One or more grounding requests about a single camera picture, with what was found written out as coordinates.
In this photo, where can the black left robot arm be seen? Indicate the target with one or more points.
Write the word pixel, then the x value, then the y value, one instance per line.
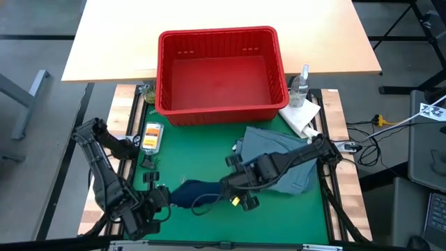
pixel 104 174

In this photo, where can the black-and-white printed marker tag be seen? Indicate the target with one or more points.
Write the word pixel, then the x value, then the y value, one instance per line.
pixel 432 112

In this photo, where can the grey metal table leg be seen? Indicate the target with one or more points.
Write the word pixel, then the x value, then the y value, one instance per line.
pixel 31 90

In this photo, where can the black metal desk base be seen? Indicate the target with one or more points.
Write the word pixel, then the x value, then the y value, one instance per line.
pixel 397 90

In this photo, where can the yellow power plug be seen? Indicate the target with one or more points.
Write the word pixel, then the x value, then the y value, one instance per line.
pixel 380 121

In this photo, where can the green table mat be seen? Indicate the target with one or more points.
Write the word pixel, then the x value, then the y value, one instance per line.
pixel 209 146

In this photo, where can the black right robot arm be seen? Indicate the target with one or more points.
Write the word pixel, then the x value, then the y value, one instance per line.
pixel 303 153

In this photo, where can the clear plastic spray bottle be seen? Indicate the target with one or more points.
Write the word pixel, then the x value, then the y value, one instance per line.
pixel 298 92

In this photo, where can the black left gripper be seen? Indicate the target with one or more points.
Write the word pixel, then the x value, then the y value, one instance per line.
pixel 139 223

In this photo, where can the orange-labelled clear plastic package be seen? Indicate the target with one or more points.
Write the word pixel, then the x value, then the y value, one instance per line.
pixel 152 137

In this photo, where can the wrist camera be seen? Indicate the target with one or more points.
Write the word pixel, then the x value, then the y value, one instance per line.
pixel 160 198
pixel 231 186

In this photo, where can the white tote bag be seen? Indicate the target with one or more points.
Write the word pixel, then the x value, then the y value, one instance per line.
pixel 298 115

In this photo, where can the black keyboard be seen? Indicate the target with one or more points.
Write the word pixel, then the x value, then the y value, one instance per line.
pixel 435 216

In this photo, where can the red plastic laundry bin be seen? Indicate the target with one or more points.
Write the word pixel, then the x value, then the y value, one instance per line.
pixel 226 83

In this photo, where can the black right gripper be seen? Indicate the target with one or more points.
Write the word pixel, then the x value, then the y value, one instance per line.
pixel 261 171

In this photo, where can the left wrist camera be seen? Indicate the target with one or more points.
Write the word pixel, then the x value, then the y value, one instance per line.
pixel 160 198

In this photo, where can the light wooden table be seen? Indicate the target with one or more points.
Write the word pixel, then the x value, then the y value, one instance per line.
pixel 115 35

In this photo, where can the black aluminium table frame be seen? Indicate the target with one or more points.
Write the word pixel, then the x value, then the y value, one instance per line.
pixel 316 93

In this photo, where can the black computer mouse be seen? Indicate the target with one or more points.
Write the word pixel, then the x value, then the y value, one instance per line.
pixel 419 243

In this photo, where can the small potted plant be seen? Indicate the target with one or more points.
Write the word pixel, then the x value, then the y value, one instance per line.
pixel 150 96

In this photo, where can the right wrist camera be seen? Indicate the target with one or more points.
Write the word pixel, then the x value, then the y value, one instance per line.
pixel 231 186

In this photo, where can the grey plastic case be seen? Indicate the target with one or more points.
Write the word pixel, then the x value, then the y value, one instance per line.
pixel 425 146

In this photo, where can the dark navy garment white tags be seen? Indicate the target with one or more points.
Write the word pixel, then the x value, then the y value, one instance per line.
pixel 195 193

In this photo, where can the grey-blue garment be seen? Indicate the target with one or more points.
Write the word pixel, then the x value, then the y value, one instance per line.
pixel 265 139

